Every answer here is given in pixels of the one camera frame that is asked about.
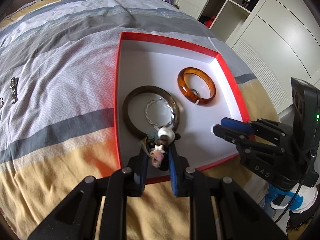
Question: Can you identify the beaded charm bracelet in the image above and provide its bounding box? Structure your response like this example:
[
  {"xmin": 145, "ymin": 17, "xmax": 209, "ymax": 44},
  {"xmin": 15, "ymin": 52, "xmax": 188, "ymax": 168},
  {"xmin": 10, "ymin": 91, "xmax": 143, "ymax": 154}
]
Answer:
[{"xmin": 139, "ymin": 126, "xmax": 181, "ymax": 172}]

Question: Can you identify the twisted silver bracelet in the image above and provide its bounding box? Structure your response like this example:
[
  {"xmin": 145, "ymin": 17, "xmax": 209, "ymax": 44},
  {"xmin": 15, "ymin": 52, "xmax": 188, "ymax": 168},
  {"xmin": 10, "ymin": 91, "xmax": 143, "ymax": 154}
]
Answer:
[{"xmin": 144, "ymin": 97, "xmax": 176, "ymax": 128}]

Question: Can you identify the small silver ring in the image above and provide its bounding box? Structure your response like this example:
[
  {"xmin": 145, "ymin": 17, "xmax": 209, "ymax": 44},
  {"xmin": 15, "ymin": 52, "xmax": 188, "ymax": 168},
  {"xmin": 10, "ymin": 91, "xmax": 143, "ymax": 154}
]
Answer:
[{"xmin": 190, "ymin": 88, "xmax": 201, "ymax": 105}]

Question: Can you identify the amber bangle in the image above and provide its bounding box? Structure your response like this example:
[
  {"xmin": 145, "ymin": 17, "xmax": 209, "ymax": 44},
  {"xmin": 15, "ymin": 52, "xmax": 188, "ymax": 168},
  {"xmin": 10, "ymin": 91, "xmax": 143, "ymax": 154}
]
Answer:
[{"xmin": 177, "ymin": 67, "xmax": 216, "ymax": 106}]

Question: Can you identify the red jewelry box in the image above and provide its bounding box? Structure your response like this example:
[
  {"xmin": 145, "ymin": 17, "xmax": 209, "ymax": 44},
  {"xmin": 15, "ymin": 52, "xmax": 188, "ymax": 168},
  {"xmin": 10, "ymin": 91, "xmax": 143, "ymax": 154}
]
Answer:
[{"xmin": 114, "ymin": 32, "xmax": 250, "ymax": 171}]

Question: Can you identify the silver link watch bracelet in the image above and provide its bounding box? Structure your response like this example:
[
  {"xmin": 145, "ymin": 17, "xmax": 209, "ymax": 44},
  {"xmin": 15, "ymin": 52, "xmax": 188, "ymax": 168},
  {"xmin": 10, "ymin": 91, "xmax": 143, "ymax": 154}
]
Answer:
[{"xmin": 9, "ymin": 76, "xmax": 20, "ymax": 104}]

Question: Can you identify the blue white gloved right hand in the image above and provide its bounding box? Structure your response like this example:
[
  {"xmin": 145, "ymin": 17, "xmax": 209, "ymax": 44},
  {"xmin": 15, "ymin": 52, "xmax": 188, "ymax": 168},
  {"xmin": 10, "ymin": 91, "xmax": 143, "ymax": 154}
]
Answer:
[{"xmin": 265, "ymin": 184, "xmax": 319, "ymax": 213}]

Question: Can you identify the white wardrobe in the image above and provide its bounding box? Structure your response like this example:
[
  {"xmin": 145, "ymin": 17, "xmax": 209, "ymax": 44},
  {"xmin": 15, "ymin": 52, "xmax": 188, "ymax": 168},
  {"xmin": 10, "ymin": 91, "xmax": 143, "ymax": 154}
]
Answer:
[{"xmin": 178, "ymin": 0, "xmax": 319, "ymax": 113}]

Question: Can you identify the red object in wardrobe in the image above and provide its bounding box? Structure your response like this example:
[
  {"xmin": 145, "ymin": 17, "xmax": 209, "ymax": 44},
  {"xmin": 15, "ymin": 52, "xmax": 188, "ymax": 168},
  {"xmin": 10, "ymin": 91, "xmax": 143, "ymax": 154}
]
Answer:
[{"xmin": 204, "ymin": 16, "xmax": 216, "ymax": 28}]

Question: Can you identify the striped duvet cover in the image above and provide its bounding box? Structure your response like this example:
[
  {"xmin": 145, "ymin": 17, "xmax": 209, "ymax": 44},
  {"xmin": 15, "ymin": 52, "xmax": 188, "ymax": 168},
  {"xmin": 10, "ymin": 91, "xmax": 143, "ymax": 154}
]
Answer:
[{"xmin": 1, "ymin": 0, "xmax": 278, "ymax": 239}]

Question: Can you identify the black cable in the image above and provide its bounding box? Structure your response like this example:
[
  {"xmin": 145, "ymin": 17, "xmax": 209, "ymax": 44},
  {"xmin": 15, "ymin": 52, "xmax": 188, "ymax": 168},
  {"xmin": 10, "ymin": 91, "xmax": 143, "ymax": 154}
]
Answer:
[{"xmin": 273, "ymin": 182, "xmax": 304, "ymax": 224}]

